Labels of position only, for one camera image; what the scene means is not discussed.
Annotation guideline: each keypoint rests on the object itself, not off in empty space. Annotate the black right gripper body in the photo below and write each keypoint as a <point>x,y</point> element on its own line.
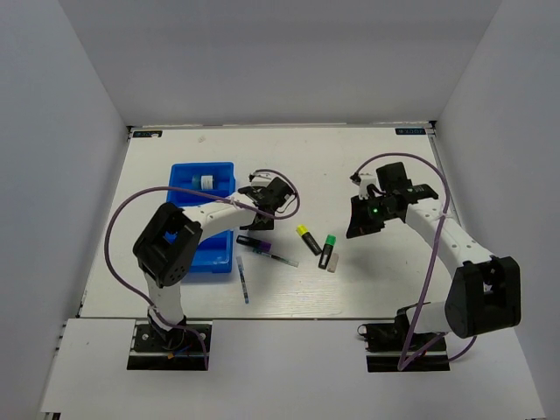
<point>386,209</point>

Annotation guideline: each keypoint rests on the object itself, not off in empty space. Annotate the green cap highlighter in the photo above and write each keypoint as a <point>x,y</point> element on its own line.
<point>327,251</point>

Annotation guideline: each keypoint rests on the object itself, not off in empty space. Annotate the blue gel jar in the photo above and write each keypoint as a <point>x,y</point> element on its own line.
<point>203,182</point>

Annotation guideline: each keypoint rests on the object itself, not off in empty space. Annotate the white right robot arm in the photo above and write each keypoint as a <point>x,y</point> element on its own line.
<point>485,291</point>

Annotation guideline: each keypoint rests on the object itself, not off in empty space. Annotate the purple cap black marker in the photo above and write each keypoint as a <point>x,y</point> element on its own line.
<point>253,243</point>

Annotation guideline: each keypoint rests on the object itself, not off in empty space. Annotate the yellow cap highlighter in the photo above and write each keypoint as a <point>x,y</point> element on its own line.
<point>309,240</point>

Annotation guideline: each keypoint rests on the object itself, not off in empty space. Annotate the right corner label sticker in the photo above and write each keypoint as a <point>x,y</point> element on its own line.
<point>409,131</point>

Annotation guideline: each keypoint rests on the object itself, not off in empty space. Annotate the corner label sticker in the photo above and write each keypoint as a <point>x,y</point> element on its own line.
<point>147,133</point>
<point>409,131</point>

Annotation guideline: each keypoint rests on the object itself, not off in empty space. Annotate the blue white pen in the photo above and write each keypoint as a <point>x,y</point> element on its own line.
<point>242,279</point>

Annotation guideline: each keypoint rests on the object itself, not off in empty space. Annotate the grey eraser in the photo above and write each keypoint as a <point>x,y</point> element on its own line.
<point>333,262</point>

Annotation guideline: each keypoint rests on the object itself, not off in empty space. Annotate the blue compartment tray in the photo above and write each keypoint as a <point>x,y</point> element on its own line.
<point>214,254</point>

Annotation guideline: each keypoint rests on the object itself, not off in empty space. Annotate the left corner label sticker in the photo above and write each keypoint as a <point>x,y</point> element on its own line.
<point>147,133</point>

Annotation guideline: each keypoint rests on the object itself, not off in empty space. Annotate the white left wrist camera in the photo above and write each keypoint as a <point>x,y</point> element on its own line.
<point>262,177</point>

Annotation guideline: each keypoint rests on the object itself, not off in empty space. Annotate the aluminium table edge rail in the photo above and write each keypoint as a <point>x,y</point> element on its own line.
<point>459,155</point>

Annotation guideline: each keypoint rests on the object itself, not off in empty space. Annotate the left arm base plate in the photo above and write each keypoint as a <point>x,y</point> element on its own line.
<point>149,352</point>

